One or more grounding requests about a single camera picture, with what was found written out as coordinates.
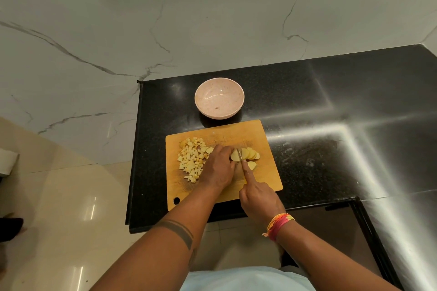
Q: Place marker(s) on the wooden cutting board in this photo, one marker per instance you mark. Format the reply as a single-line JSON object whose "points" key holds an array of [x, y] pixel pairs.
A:
{"points": [[266, 178]]}

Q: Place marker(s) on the potato end piece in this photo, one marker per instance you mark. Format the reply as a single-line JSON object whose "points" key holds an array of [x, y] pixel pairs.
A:
{"points": [[252, 165]]}

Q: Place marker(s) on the person's left forearm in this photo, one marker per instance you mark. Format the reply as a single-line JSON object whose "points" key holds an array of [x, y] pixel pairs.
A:
{"points": [[157, 256]]}

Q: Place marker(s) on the pink speckled bowl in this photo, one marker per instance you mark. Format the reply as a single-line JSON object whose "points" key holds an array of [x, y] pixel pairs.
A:
{"points": [[222, 94]]}

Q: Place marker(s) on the person's right hand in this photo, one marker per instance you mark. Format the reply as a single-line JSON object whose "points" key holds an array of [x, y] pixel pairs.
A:
{"points": [[261, 200]]}

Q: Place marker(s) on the yellow potato half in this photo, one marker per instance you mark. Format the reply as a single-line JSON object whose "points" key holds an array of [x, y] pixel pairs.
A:
{"points": [[248, 153]]}

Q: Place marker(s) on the pile of diced potato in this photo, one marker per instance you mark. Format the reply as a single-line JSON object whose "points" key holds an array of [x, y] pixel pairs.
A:
{"points": [[189, 159]]}

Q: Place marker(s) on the person's left hand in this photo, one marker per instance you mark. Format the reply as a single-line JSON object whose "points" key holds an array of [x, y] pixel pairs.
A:
{"points": [[216, 168]]}

